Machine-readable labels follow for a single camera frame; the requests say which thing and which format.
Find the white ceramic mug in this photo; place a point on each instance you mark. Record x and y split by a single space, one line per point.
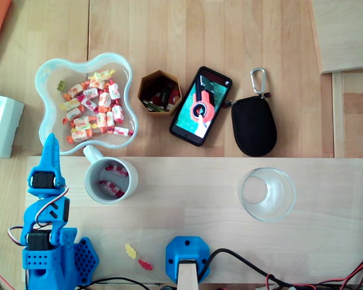
134 181

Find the blue 3D-printed robot arm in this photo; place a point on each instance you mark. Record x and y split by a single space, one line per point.
60 259

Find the yellow white wrapped candy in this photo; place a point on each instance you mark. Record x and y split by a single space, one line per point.
101 75
71 104
83 127

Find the white cardboard box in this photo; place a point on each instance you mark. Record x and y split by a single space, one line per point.
3 121

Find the green gummy bear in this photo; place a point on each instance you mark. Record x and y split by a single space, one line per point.
60 86

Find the translucent wavy candy bowl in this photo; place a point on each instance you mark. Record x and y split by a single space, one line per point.
48 75

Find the yellow gummy bear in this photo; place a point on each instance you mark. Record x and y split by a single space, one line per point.
130 250

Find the brown hexagonal container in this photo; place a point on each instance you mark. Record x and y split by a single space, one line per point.
146 81

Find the red gummy bear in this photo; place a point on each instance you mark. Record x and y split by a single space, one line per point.
145 265

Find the black smartphone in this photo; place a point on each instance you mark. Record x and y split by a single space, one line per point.
199 121

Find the light wooden board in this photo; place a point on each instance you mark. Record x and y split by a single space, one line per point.
199 205

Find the black zip pouch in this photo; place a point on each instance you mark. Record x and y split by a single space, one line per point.
254 130

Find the silver carabiner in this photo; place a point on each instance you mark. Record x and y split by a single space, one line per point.
252 79

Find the clear drinking glass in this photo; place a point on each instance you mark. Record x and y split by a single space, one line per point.
284 196

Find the light wooden panel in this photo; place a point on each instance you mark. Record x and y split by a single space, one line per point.
345 30

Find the blue post mount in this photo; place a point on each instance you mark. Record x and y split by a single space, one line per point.
187 247

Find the wooden post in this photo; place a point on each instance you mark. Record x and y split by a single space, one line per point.
187 278

